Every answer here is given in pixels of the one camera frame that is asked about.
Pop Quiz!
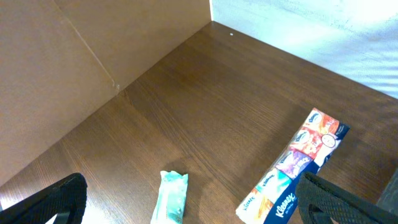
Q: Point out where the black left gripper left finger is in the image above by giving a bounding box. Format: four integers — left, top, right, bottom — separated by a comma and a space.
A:
1, 173, 87, 224

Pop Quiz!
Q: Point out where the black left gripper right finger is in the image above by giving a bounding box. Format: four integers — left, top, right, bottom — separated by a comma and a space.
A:
295, 172, 397, 224

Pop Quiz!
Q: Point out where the Kleenex tissue multipack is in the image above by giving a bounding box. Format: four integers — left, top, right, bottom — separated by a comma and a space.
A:
236, 108, 350, 224

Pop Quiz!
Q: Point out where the grey plastic lattice basket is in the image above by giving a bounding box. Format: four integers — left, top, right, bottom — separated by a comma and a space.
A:
376, 169, 398, 215

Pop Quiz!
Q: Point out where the teal tissue pocket pack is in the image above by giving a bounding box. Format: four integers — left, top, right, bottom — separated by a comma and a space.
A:
150, 170, 188, 224

